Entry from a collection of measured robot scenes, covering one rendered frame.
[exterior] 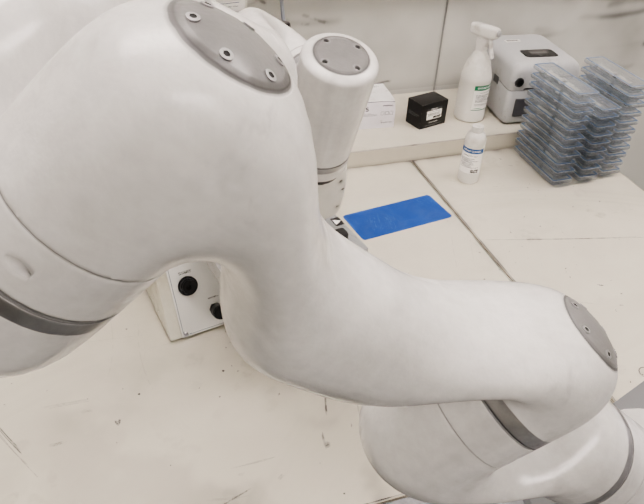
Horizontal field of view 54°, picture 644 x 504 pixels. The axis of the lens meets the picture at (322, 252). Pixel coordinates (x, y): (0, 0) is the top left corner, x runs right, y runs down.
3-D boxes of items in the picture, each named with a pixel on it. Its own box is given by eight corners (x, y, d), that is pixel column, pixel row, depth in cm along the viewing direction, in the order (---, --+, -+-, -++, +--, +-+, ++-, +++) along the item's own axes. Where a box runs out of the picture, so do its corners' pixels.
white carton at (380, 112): (299, 113, 171) (299, 87, 167) (380, 107, 176) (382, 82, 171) (308, 133, 162) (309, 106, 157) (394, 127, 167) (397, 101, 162)
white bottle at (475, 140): (459, 172, 158) (470, 118, 149) (479, 177, 157) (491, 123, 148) (454, 181, 155) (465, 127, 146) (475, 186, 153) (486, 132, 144)
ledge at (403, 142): (255, 123, 176) (254, 107, 173) (519, 95, 197) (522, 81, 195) (282, 177, 153) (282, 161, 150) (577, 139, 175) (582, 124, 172)
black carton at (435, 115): (405, 121, 170) (408, 96, 166) (430, 114, 174) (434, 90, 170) (419, 130, 166) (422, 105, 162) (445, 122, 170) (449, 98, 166)
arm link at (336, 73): (263, 128, 76) (314, 179, 73) (279, 37, 65) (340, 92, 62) (315, 104, 80) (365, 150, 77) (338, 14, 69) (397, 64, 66)
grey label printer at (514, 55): (467, 89, 188) (478, 32, 178) (529, 86, 191) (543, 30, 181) (502, 127, 169) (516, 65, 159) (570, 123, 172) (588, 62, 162)
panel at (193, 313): (182, 338, 109) (156, 234, 104) (333, 287, 121) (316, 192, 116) (185, 341, 107) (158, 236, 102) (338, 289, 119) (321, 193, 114)
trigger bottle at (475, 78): (447, 115, 173) (463, 23, 158) (465, 107, 178) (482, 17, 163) (473, 127, 168) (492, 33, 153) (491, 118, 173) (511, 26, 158)
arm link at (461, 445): (657, 477, 60) (538, 398, 45) (493, 550, 67) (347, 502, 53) (598, 371, 68) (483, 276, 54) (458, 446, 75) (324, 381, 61)
